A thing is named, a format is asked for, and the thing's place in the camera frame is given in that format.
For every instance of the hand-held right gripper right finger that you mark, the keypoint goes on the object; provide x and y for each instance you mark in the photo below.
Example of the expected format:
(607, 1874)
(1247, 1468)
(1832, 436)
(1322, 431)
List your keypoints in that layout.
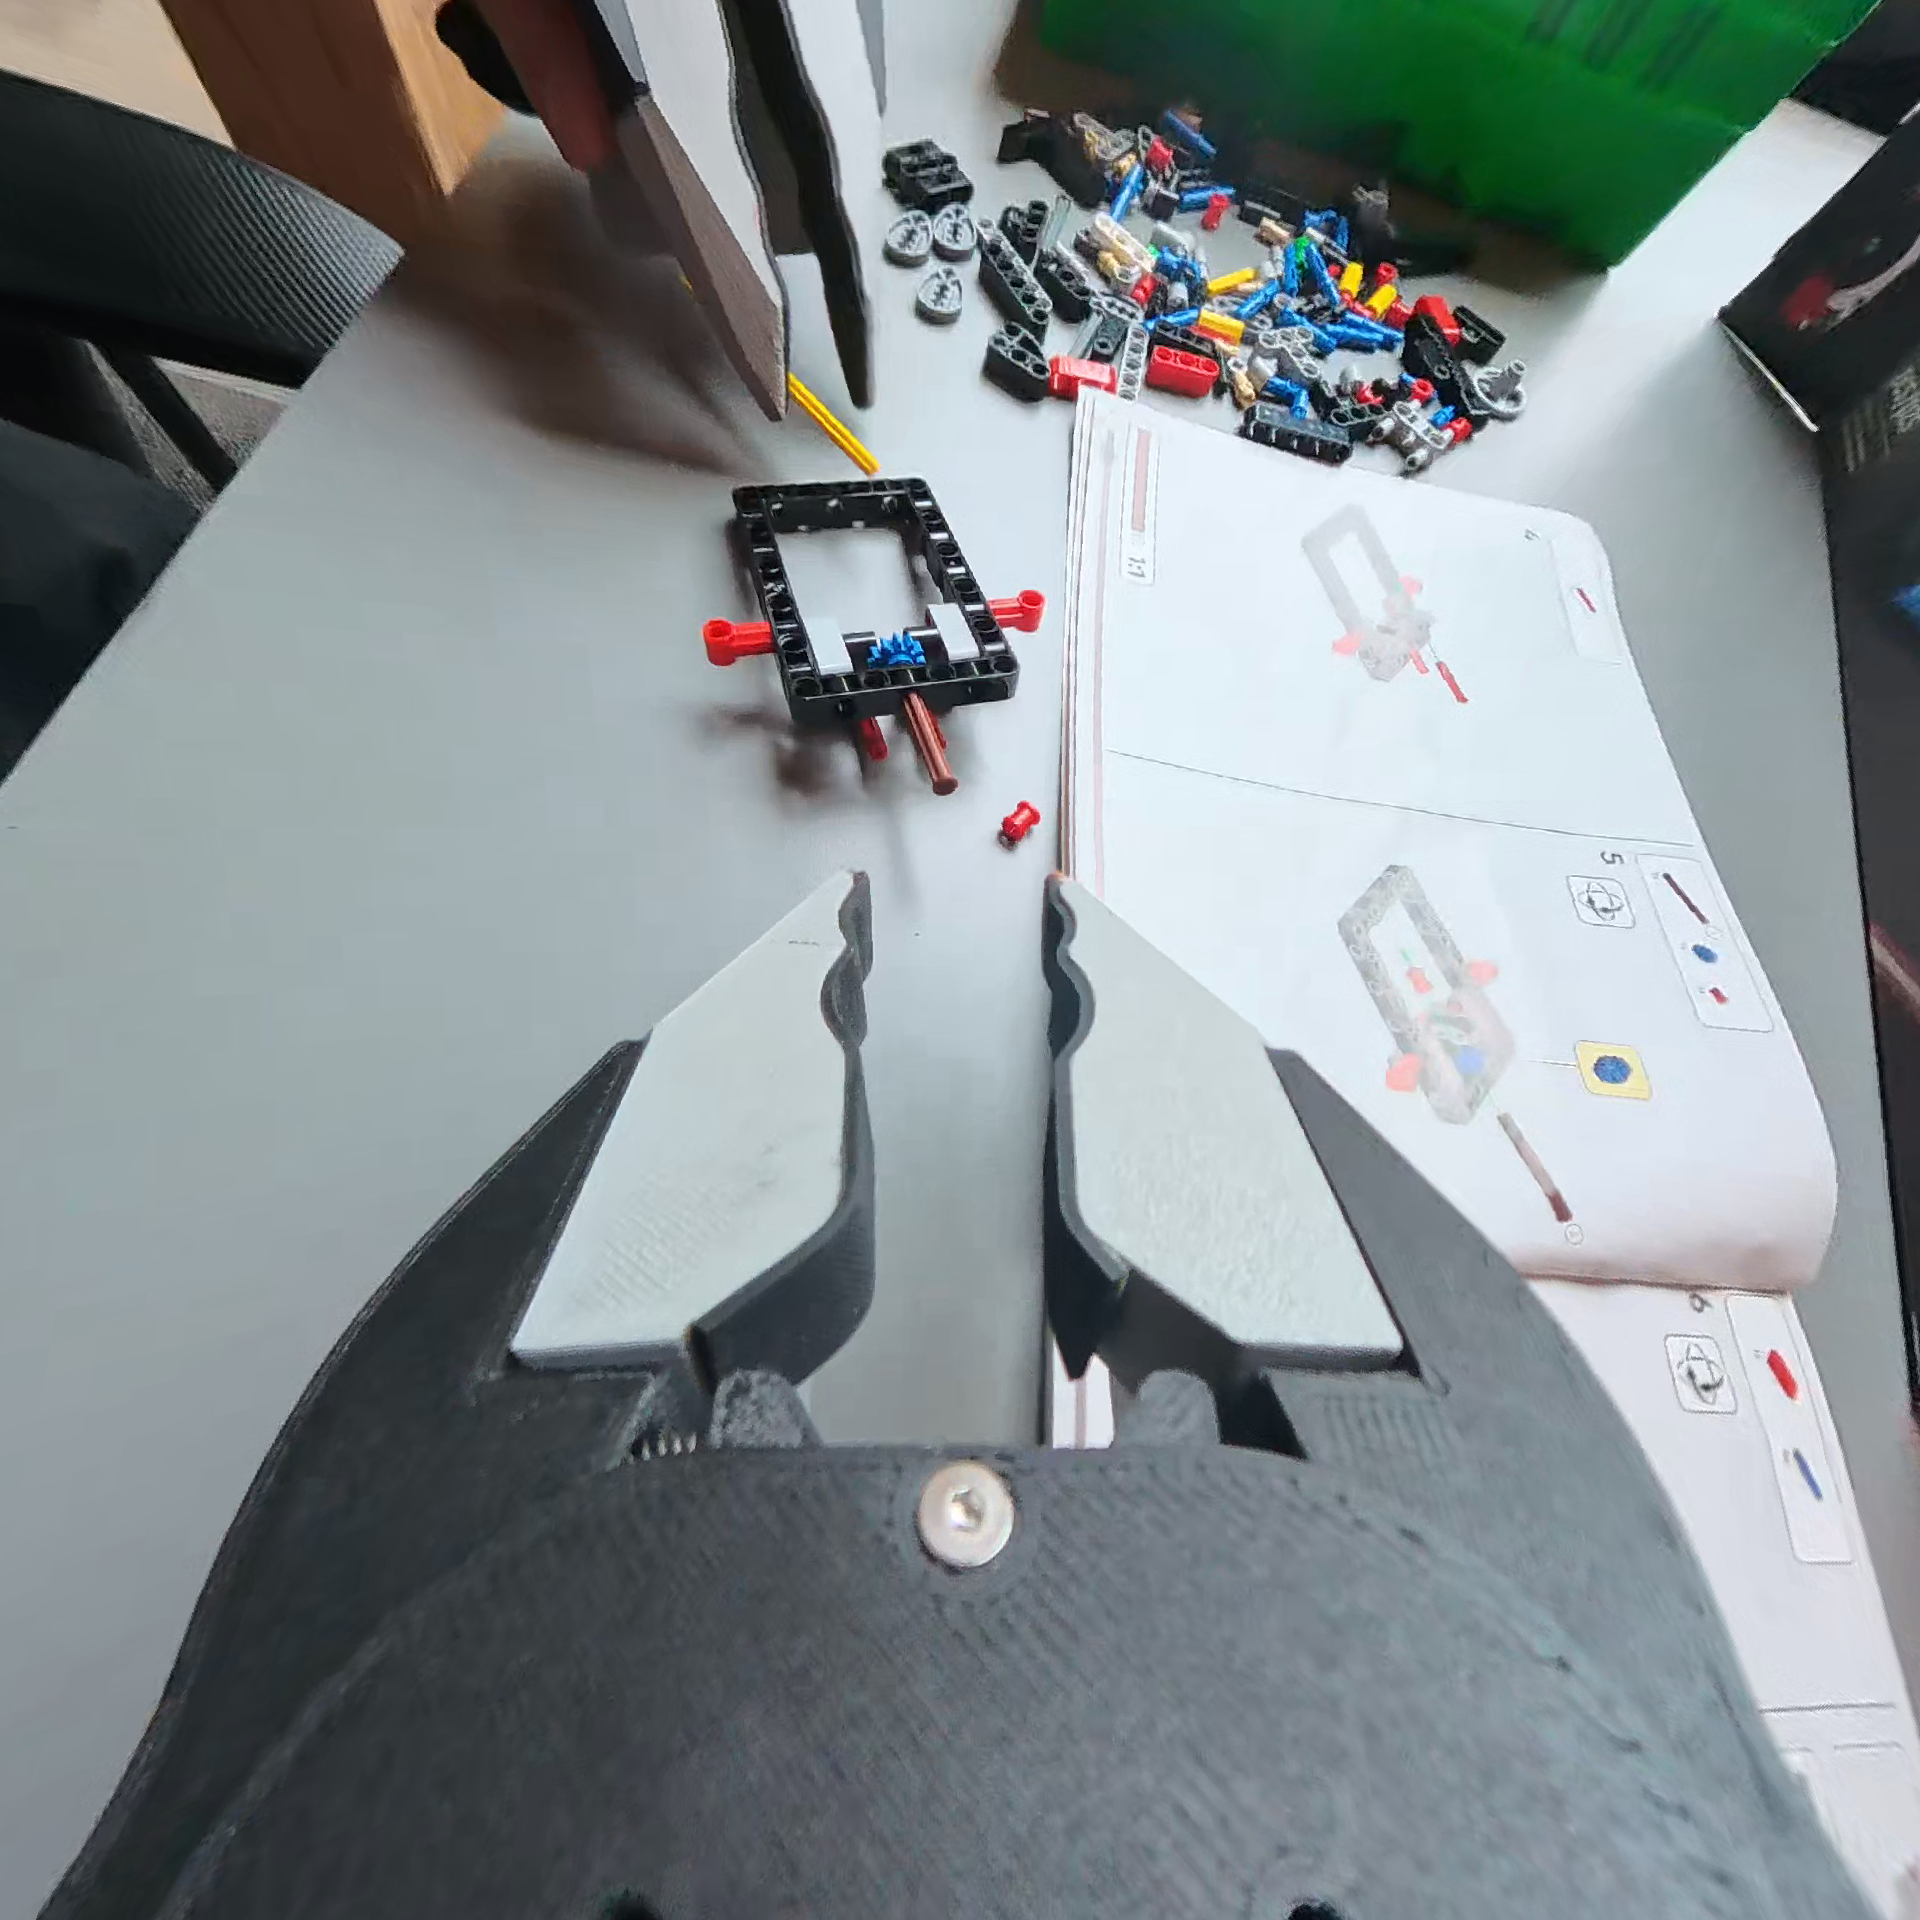
(1213, 1201)

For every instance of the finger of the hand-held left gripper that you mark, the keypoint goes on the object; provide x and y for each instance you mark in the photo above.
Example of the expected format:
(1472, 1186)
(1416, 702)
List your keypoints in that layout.
(825, 148)
(704, 255)

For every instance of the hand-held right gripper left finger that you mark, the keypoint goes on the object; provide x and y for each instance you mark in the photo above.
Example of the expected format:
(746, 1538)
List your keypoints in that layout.
(704, 1184)

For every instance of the yellow lego axle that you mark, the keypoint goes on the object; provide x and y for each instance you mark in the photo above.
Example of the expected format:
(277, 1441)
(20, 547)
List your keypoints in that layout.
(832, 427)

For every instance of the black lego frame assembly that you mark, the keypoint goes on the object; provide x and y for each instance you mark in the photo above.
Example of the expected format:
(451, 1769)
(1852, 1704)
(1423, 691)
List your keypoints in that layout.
(832, 504)

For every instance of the blue lego gear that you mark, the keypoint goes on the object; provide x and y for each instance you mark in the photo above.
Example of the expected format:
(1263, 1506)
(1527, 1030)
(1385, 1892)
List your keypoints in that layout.
(897, 647)

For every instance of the brown lego axle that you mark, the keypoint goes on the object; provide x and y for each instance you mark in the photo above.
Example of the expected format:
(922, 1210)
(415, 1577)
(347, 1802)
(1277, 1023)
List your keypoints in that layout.
(927, 743)

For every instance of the black lego connector piece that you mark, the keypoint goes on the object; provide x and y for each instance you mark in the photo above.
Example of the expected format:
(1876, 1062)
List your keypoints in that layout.
(927, 172)

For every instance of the grey oval lego piece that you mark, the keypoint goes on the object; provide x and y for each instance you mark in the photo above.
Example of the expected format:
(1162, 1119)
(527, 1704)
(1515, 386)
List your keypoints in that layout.
(906, 236)
(939, 296)
(955, 228)

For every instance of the pile of lego pieces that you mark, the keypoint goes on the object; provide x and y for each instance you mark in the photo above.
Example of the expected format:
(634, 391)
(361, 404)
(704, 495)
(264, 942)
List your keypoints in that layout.
(1184, 370)

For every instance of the small red lego bush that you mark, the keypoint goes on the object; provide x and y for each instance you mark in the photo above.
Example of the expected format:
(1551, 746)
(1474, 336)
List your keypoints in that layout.
(1019, 824)

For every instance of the lego instruction booklet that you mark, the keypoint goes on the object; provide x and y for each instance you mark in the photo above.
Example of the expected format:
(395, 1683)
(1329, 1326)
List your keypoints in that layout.
(1320, 750)

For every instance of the black lego set box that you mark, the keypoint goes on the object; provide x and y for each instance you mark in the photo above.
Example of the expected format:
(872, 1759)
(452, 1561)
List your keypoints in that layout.
(1874, 599)

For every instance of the person's left hand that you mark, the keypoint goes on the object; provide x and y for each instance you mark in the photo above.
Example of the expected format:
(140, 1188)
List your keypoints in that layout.
(563, 83)

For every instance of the wooden cabinet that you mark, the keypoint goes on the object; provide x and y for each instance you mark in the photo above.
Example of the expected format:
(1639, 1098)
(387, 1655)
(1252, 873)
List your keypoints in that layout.
(329, 89)

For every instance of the black office chair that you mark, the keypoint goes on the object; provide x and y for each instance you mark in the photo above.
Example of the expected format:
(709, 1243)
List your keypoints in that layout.
(148, 224)

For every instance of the green plastic bin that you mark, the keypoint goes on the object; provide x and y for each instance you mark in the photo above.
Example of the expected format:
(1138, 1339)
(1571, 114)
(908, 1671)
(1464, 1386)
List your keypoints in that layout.
(1425, 106)

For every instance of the person's dark clothing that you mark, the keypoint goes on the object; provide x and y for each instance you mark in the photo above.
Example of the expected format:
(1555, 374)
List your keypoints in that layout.
(75, 599)

